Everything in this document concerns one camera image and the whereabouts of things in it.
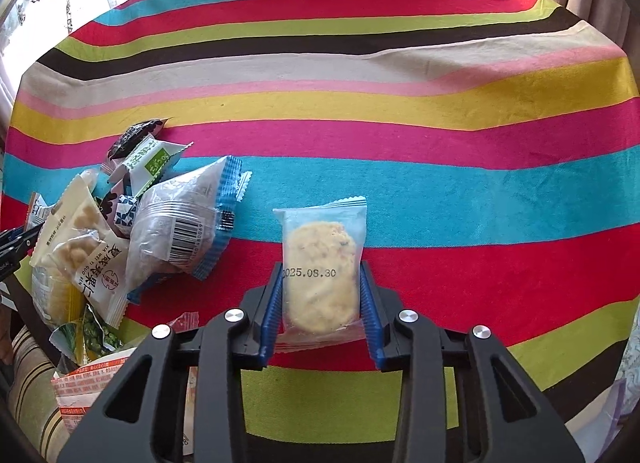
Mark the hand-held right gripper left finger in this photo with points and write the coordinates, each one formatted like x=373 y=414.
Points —
x=274 y=303

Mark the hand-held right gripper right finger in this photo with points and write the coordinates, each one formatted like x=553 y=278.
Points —
x=367 y=308

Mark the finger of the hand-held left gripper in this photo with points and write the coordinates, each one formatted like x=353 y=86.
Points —
x=20 y=239

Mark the clear cookie packet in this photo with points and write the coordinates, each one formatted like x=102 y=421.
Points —
x=320 y=283

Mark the cream puffed snack packet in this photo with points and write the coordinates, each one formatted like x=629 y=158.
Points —
x=85 y=258

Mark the orange white snack packet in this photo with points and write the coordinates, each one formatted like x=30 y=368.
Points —
x=75 y=393

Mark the white orange-edged snack packet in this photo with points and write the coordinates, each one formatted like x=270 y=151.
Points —
x=37 y=213

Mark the pale cream snack packet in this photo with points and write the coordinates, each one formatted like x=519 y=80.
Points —
x=75 y=188

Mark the clear red-edged wrapper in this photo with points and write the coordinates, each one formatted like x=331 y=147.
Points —
x=186 y=322

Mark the green pea snack packet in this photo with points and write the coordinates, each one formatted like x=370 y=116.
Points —
x=95 y=338

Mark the striped beige sofa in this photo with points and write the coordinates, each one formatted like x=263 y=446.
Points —
x=30 y=393

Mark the clear blue-edged pastry packet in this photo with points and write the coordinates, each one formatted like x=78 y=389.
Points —
x=170 y=213

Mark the dark brown snack packet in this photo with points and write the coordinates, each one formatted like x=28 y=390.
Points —
x=132 y=139

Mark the green white snack packet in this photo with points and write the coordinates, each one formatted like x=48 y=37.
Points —
x=152 y=163

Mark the striped colourful cloth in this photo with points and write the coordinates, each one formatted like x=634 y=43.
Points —
x=400 y=143

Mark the embroidered lace curtain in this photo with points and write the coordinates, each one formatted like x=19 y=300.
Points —
x=632 y=353

